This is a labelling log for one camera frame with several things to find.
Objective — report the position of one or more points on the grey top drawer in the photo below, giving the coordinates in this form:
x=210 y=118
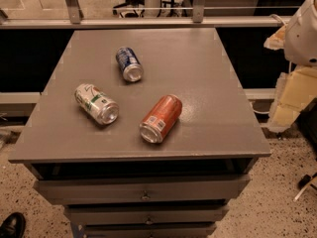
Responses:
x=134 y=190

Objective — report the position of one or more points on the black shoe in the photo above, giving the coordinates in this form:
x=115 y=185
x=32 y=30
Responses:
x=13 y=226

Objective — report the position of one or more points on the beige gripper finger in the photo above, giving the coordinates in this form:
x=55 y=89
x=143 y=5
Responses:
x=293 y=93
x=276 y=41

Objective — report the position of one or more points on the white green 7up can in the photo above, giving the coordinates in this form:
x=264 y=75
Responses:
x=96 y=103

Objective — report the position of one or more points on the red coke can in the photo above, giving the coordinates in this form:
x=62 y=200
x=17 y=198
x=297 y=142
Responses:
x=159 y=121

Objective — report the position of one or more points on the grey drawer cabinet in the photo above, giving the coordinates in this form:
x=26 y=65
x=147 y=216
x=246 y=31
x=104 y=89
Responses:
x=216 y=134

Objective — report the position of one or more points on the blue pepsi can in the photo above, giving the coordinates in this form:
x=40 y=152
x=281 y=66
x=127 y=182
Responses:
x=129 y=64

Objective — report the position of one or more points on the grey bottom drawer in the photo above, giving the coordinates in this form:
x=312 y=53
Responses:
x=163 y=230

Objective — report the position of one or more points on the metal railing frame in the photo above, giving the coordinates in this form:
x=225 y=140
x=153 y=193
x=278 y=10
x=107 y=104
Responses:
x=110 y=14

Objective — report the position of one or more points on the black white floor tool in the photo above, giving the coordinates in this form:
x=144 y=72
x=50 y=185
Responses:
x=304 y=183

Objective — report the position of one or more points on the grey drawer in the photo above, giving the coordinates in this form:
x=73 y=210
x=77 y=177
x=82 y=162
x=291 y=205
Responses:
x=150 y=214
x=134 y=190
x=163 y=230

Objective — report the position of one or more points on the grey middle drawer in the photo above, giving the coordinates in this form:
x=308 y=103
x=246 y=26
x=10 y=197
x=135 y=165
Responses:
x=150 y=214

